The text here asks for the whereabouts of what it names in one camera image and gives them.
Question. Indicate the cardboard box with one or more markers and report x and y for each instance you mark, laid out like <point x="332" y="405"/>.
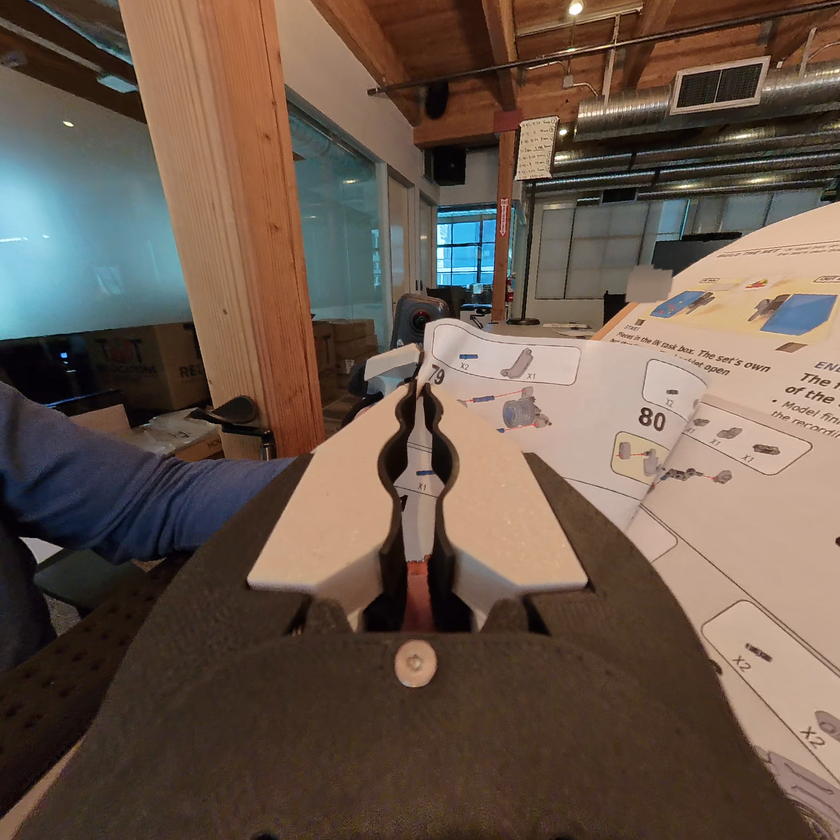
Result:
<point x="151" y="367"/>

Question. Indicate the handwritten paper on post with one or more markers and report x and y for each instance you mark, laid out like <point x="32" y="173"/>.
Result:
<point x="537" y="148"/>

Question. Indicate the large printed instruction sheet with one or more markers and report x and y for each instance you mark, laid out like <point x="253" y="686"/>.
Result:
<point x="754" y="315"/>

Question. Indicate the black dimpled foam mat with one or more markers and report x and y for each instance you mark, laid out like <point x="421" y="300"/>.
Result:
<point x="59" y="689"/>

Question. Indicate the black monitor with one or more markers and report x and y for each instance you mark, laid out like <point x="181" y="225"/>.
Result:
<point x="695" y="256"/>

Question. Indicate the red fire extinguisher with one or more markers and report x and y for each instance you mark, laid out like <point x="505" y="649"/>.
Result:
<point x="509" y="290"/>

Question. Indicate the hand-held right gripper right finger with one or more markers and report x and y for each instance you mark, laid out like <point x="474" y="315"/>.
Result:
<point x="512" y="518"/>

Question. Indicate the wooden pillar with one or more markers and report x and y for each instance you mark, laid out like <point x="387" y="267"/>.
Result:
<point x="216" y="229"/>

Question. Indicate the white air vent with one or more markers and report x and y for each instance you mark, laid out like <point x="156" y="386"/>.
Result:
<point x="718" y="85"/>

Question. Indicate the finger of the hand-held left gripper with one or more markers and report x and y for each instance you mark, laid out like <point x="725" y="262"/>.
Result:
<point x="394" y="364"/>

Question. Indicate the person's right hand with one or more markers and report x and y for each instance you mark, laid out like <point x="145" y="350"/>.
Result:
<point x="418" y="597"/>

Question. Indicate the person's left forearm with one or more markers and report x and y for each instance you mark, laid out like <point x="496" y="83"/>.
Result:
<point x="131" y="485"/>

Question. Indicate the black wall speaker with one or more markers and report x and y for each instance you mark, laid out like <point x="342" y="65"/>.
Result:
<point x="450" y="165"/>

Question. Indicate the flattened cardboard on floor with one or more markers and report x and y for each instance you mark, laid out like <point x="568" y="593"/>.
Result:
<point x="164" y="433"/>

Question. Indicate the thin wooden post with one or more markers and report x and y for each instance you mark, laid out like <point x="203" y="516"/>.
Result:
<point x="504" y="262"/>

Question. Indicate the instruction booklet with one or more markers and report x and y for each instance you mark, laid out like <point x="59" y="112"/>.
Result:
<point x="590" y="407"/>

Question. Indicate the silver ventilation duct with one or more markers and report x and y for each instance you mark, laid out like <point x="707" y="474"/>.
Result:
<point x="623" y="111"/>

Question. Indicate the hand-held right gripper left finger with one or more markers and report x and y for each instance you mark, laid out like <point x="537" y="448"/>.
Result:
<point x="328" y="518"/>

